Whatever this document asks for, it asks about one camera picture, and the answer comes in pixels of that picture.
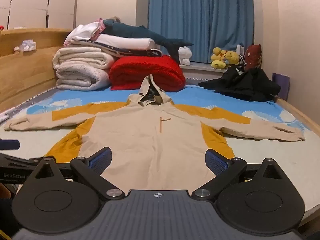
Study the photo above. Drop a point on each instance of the white wardrobe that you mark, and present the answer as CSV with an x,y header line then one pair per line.
x,y
30,0

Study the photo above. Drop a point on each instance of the wooden bed side rail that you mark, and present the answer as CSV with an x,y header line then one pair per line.
x,y
302,117

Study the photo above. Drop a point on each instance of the small white object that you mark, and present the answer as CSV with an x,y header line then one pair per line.
x,y
240,49

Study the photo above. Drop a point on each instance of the red quilt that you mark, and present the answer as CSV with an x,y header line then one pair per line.
x,y
145,72

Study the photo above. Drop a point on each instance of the blue and white bed sheet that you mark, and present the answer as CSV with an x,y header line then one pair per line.
x,y
250,110

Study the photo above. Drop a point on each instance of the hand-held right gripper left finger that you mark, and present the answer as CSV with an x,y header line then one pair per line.
x,y
100,160

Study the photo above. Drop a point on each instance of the black clothes pile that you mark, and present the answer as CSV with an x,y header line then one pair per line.
x,y
240,85

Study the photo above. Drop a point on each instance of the white tissue pack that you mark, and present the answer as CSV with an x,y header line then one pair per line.
x,y
25,45

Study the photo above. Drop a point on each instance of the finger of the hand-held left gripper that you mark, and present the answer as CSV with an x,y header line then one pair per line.
x,y
15,162
8,144

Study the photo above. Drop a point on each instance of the white and pink cloth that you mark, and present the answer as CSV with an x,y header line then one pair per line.
x,y
82,32

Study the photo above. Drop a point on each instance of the white plush toy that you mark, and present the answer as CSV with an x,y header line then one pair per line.
x,y
185,55

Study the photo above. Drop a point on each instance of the blue curtain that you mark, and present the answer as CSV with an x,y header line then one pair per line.
x,y
200,17

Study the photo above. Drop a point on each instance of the cream fleece blanket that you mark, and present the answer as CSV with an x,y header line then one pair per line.
x,y
80,72

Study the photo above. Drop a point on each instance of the brown plush toy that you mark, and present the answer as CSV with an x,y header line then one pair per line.
x,y
115,19

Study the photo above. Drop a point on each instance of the beige and mustard hoodie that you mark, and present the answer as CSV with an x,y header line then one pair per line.
x,y
150,142

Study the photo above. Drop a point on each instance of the wooden bed headboard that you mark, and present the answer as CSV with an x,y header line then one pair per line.
x,y
25,75

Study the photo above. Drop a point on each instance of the dark blue shark plush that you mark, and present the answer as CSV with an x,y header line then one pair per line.
x,y
135,31

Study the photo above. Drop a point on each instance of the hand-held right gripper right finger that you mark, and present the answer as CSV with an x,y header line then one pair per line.
x,y
216,161

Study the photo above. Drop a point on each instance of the grey window ledge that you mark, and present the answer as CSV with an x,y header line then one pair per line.
x,y
200,70

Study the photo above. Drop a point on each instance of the folded white and pink linens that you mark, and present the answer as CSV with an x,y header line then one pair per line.
x,y
125,41

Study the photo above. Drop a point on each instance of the yellow plush toy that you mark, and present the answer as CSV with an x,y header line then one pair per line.
x,y
232,57
218,58

